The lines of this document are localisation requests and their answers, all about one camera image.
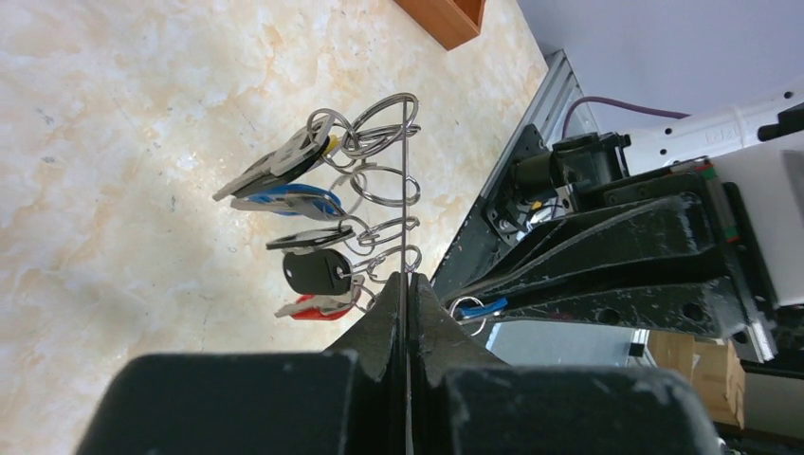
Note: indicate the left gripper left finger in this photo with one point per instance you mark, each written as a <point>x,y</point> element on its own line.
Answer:
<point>345,399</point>

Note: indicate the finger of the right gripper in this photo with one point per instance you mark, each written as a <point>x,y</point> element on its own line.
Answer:
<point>712,309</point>
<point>663,227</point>

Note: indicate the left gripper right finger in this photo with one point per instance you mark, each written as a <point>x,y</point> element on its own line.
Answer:
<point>465,400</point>

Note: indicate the small blue tag with ring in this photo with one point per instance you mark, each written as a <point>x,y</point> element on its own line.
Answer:
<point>470,310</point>

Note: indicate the metal key holder plate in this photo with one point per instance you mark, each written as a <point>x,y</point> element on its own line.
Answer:
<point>409,110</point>

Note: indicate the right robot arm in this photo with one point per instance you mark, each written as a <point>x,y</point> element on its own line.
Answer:
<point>758,146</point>

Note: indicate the red key tag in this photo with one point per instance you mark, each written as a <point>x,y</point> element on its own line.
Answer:
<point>318,307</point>

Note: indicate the black key tag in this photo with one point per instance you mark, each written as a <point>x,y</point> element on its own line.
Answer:
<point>310,263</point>

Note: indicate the blue key tag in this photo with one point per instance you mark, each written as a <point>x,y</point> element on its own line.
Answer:
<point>294,200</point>

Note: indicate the silver key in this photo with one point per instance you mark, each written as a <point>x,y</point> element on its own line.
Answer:
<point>297,156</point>

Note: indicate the yellow key tag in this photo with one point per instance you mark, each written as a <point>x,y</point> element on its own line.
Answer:
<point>332,145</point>

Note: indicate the orange compartment tray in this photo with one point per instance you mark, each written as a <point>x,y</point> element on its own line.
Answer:
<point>451,23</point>

